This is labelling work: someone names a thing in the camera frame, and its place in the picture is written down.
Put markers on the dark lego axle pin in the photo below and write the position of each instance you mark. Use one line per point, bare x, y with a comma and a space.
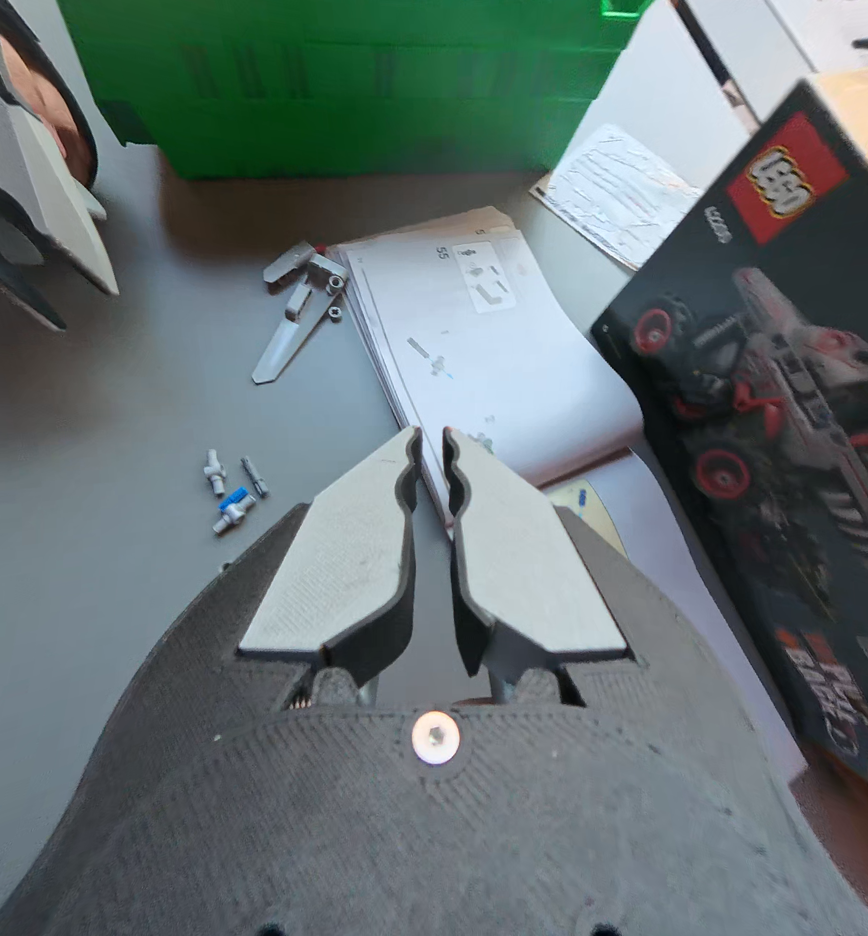
254, 475

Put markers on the small grey lego connector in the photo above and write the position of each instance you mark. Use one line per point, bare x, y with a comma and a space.
215, 472

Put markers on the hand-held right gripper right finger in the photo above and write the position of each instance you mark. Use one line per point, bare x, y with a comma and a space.
529, 578

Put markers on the blue and grey lego connector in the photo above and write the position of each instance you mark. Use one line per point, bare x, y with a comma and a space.
233, 510

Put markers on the person's left hand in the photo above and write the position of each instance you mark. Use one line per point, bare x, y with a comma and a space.
46, 110

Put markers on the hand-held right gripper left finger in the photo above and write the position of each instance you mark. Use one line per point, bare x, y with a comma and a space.
339, 570

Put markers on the open white instruction booklet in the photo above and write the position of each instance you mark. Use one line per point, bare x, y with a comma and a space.
492, 351

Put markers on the grey curved lego panel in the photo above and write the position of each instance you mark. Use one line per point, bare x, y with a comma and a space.
288, 265

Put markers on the white sticker sheet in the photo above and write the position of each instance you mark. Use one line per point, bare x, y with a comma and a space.
617, 194

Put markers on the white printed cardboard box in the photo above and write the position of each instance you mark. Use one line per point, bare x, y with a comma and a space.
668, 88

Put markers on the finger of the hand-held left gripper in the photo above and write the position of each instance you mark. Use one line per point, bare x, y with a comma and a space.
61, 212
10, 270

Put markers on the short grey lego piece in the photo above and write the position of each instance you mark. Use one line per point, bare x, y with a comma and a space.
299, 301

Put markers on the grey pointed lego panel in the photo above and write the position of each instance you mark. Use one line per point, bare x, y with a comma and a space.
284, 355

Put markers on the grey lego beam with holes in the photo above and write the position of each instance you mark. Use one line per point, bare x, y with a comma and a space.
328, 276

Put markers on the black monster truck toy box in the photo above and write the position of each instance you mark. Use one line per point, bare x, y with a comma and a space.
770, 409

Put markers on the instruction booklet with yellow picture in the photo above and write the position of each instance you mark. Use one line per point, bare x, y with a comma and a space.
587, 512

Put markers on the green plastic crate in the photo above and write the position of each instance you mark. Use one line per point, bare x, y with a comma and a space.
346, 88

